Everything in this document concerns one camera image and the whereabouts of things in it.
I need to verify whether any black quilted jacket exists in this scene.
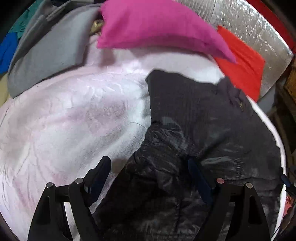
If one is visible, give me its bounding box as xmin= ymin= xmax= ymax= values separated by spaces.
xmin=93 ymin=70 xmax=282 ymax=240

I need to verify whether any white bed blanket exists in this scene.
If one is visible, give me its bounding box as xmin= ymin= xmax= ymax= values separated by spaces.
xmin=1 ymin=48 xmax=282 ymax=240

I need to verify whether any red pillow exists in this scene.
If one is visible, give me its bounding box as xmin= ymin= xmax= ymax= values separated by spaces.
xmin=215 ymin=26 xmax=265 ymax=102

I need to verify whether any blue jacket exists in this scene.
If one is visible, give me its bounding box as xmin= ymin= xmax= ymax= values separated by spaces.
xmin=0 ymin=32 xmax=19 ymax=74

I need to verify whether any grey garment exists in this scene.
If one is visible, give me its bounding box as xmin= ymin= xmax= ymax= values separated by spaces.
xmin=7 ymin=1 xmax=101 ymax=98

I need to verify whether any teal shirt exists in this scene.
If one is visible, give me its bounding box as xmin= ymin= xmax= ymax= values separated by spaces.
xmin=9 ymin=0 xmax=43 ymax=39

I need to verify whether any silver foil insulation panel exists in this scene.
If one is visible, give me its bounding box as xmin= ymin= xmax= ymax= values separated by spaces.
xmin=179 ymin=0 xmax=293 ymax=97

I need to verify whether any red blanket on railing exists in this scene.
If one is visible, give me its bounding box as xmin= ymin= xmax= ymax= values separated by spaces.
xmin=247 ymin=1 xmax=295 ymax=54

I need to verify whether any pink pillow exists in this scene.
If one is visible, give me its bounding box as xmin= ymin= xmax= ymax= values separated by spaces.
xmin=97 ymin=1 xmax=236 ymax=63

